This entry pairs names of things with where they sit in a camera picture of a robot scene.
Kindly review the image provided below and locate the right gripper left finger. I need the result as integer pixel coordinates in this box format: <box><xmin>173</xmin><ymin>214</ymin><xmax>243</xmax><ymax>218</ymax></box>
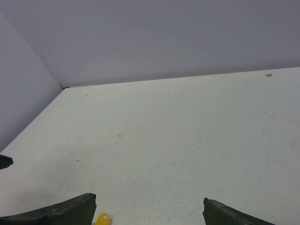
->
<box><xmin>0</xmin><ymin>193</ymin><xmax>97</xmax><ymax>225</ymax></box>

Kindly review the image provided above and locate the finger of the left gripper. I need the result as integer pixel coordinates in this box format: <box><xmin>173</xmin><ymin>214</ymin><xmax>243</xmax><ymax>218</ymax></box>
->
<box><xmin>0</xmin><ymin>155</ymin><xmax>14</xmax><ymax>169</ymax></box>

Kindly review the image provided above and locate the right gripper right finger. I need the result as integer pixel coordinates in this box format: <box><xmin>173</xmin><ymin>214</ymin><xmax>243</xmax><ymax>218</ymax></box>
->
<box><xmin>202</xmin><ymin>197</ymin><xmax>273</xmax><ymax>225</ymax></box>

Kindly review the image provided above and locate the yellow tag key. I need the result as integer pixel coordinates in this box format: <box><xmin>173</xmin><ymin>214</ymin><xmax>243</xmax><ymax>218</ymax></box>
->
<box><xmin>93</xmin><ymin>213</ymin><xmax>111</xmax><ymax>225</ymax></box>

